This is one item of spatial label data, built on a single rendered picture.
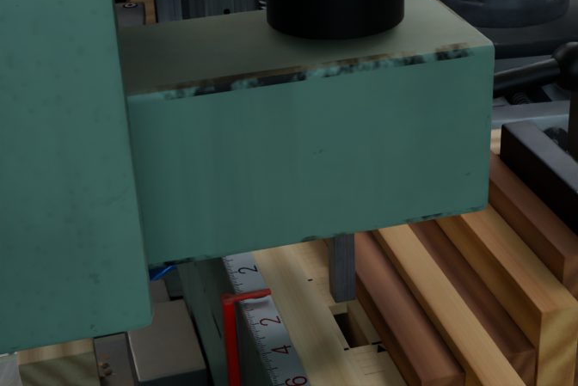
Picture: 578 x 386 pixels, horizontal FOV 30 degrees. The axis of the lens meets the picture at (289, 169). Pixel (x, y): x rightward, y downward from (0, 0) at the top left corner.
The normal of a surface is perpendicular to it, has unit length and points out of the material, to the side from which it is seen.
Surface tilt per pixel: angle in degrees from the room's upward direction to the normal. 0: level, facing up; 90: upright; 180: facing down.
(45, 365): 90
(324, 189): 90
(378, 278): 0
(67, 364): 90
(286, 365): 0
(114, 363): 0
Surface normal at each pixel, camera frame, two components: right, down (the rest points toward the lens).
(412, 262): -0.04, -0.89
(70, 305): 0.25, 0.43
